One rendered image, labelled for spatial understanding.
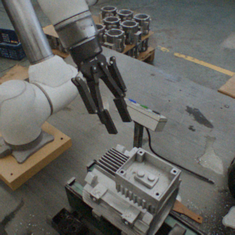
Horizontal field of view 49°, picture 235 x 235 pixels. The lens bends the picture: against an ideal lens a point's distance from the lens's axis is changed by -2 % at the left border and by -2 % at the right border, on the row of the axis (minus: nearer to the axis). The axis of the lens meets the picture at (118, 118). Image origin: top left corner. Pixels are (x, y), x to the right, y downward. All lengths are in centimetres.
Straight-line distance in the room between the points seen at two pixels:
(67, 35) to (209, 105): 97
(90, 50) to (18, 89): 42
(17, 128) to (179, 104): 80
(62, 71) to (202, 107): 72
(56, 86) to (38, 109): 12
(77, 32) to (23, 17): 50
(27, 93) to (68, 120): 37
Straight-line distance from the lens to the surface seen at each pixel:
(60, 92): 105
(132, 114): 88
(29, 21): 106
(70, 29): 59
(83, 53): 60
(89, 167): 91
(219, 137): 125
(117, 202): 66
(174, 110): 133
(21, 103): 94
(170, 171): 65
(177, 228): 44
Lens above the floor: 164
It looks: 42 degrees down
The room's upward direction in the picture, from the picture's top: straight up
